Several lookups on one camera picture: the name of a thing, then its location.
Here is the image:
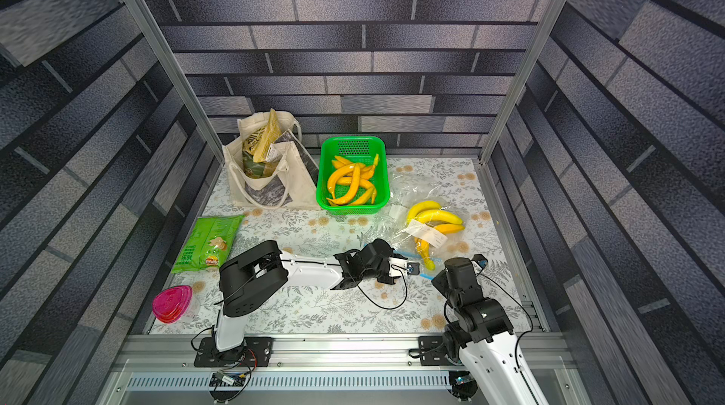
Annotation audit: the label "green chips bag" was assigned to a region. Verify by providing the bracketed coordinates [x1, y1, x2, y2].
[172, 215, 245, 274]

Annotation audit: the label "aluminium frame post left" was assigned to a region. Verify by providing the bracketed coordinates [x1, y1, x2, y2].
[123, 0, 224, 164]

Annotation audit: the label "left circuit board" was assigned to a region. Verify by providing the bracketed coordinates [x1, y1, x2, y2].
[209, 370, 253, 404]

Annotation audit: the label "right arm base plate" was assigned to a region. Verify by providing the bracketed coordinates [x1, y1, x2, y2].
[418, 335, 453, 366]

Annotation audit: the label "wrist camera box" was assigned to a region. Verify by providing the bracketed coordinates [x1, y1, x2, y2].
[445, 258, 483, 305]
[405, 261, 420, 277]

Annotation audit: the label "aluminium frame post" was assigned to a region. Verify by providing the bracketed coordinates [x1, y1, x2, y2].
[479, 0, 566, 165]
[123, 0, 224, 164]

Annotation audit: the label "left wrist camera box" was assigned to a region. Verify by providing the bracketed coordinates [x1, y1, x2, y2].
[405, 261, 420, 277]

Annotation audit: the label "green plastic basket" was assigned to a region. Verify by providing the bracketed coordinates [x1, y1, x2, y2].
[316, 136, 390, 214]

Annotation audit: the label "right circuit board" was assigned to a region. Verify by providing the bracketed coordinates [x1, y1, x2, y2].
[449, 371, 479, 402]

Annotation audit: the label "aluminium frame post right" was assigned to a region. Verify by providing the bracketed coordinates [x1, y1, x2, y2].
[479, 0, 566, 165]

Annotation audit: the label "beige canvas tote bag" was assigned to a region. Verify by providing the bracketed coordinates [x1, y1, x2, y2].
[223, 118, 319, 210]

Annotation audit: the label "aluminium front rail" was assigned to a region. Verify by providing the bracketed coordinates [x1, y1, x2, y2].
[99, 332, 588, 404]

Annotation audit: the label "yellow banana bunch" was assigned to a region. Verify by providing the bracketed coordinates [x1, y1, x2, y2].
[404, 200, 466, 271]
[334, 167, 362, 205]

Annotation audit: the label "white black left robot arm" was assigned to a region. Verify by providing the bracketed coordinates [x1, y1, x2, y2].
[213, 239, 420, 353]

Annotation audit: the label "pink plastic container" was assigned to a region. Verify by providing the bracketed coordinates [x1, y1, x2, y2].
[152, 285, 194, 324]

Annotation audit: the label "snack packets in tote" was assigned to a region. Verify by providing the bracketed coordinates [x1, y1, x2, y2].
[238, 110, 296, 178]

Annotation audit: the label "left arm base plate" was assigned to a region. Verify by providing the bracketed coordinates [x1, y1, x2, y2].
[194, 337, 275, 368]

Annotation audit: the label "circuit board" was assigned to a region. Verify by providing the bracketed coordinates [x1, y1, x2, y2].
[209, 370, 253, 404]
[449, 371, 479, 402]

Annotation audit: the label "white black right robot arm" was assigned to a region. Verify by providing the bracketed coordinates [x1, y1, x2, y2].
[432, 270, 548, 404]

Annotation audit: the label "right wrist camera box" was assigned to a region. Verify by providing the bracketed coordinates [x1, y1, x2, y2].
[445, 258, 483, 305]

